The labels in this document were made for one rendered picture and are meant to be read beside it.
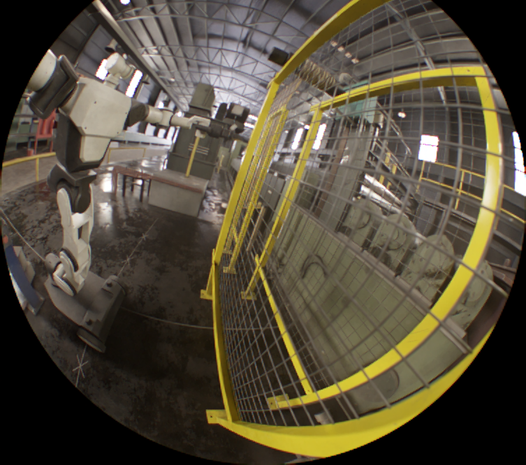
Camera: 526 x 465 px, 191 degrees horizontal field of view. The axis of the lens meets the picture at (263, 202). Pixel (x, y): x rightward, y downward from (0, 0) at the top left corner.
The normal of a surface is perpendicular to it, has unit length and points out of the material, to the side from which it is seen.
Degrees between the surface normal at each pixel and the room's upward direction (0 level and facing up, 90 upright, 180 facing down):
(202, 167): 90
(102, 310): 0
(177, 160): 90
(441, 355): 90
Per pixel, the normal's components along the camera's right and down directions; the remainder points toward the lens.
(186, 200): 0.26, 0.30
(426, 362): -0.91, -0.25
